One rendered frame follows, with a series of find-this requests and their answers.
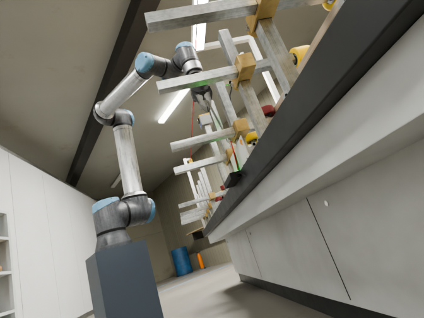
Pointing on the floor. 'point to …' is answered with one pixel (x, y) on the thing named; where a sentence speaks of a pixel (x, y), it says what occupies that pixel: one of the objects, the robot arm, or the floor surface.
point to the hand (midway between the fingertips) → (207, 108)
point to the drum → (182, 261)
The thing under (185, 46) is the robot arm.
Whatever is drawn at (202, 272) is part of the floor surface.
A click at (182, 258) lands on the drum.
